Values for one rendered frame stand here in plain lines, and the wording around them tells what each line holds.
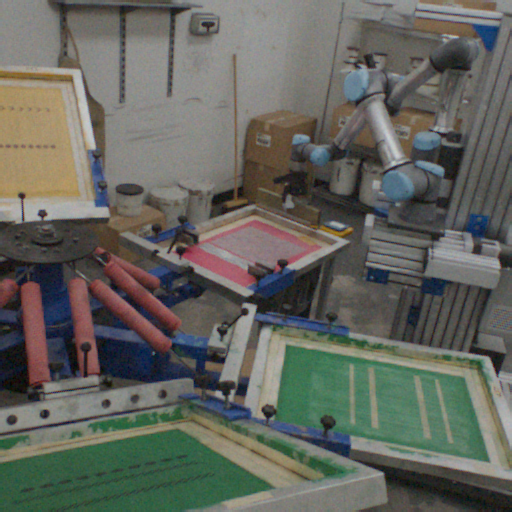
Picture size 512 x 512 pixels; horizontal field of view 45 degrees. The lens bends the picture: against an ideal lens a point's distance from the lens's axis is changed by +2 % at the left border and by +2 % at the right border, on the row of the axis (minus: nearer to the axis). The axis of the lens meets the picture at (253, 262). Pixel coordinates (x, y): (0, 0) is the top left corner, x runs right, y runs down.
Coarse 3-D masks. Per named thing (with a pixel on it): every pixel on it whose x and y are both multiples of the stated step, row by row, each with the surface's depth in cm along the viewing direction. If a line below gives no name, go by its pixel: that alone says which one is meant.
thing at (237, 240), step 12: (240, 228) 300; (252, 228) 301; (264, 228) 303; (276, 228) 304; (204, 240) 282; (216, 240) 284; (228, 240) 285; (240, 240) 287; (252, 240) 288; (264, 240) 290; (192, 252) 270; (204, 252) 271; (240, 252) 275; (204, 264) 261; (216, 264) 262
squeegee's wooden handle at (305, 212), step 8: (264, 192) 296; (272, 192) 294; (256, 200) 300; (264, 200) 297; (272, 200) 294; (280, 200) 291; (280, 208) 292; (288, 208) 290; (296, 208) 287; (304, 208) 284; (312, 208) 282; (296, 216) 288; (304, 216) 285; (312, 216) 282; (320, 216) 283; (312, 224) 284
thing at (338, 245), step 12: (252, 204) 321; (228, 216) 302; (240, 216) 309; (264, 216) 314; (276, 216) 310; (204, 228) 289; (300, 228) 303; (168, 240) 271; (324, 240) 296; (336, 240) 292; (324, 252) 277; (336, 252) 284; (300, 264) 263; (312, 264) 268
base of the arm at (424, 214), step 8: (408, 200) 247; (416, 200) 244; (424, 200) 243; (432, 200) 244; (400, 208) 251; (408, 208) 248; (416, 208) 245; (424, 208) 244; (432, 208) 246; (400, 216) 250; (408, 216) 247; (416, 216) 245; (424, 216) 245; (432, 216) 247; (416, 224) 246; (424, 224) 246; (432, 224) 248
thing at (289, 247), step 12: (276, 240) 292; (288, 240) 293; (300, 240) 295; (252, 252) 277; (264, 252) 278; (276, 252) 280; (288, 252) 281; (300, 252) 283; (312, 252) 285; (228, 264) 263; (276, 264) 269; (288, 264) 270; (228, 276) 253; (240, 276) 255; (252, 276) 256
